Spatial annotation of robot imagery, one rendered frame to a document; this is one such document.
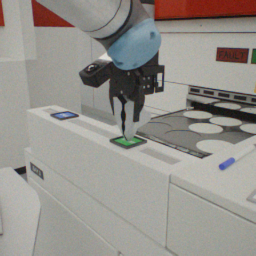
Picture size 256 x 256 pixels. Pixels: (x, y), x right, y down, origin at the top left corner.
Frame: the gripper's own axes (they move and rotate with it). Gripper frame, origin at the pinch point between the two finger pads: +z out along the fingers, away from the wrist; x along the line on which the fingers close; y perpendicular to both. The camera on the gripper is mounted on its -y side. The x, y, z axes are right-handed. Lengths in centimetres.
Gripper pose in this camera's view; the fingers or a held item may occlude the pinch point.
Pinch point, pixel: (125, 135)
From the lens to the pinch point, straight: 59.2
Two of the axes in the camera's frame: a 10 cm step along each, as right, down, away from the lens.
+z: 0.0, 9.5, 3.1
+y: 7.5, -2.1, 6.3
